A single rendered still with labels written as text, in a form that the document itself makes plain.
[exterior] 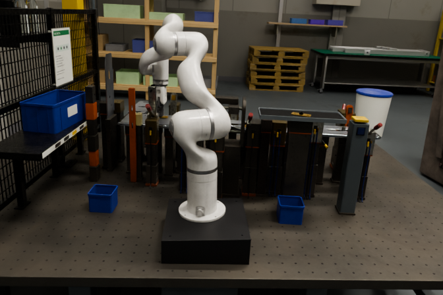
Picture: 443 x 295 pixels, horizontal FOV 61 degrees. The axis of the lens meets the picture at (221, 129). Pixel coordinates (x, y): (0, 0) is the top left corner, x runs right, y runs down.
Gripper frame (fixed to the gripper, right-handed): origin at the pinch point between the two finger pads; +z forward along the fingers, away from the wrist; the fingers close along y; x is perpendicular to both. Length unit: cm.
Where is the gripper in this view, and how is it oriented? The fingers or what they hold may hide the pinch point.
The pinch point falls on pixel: (160, 112)
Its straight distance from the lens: 211.8
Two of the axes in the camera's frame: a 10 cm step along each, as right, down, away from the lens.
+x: -10.0, -0.6, 0.2
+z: -0.5, 9.6, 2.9
